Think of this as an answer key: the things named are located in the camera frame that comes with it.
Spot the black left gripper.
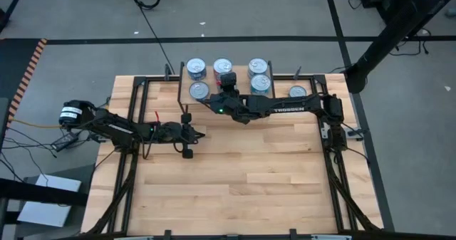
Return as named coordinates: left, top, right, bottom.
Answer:
left=166, top=113, right=206, bottom=160

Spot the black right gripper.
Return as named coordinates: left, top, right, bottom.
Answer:
left=199, top=71, right=252, bottom=125

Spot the teal label seafood can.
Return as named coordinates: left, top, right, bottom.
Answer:
left=247, top=57, right=269, bottom=76
left=249, top=73, right=272, bottom=97

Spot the wooden shelf with black legs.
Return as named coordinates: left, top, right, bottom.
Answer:
left=177, top=60, right=276, bottom=118

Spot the black power adapter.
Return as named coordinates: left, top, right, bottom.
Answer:
left=51, top=132, right=79, bottom=152

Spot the black floor beam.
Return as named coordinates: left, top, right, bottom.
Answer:
left=0, top=177, right=89, bottom=207

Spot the white flat board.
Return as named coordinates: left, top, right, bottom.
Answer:
left=16, top=174, right=82, bottom=229

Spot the black tower with round display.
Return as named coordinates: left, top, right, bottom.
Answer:
left=343, top=0, right=456, bottom=94

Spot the black mat with striped edge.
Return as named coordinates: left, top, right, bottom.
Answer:
left=0, top=38, right=48, bottom=127

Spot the black floor cable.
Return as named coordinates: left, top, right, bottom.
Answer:
left=131, top=0, right=176, bottom=75

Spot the yellow floor cable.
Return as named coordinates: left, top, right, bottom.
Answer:
left=10, top=118, right=64, bottom=130

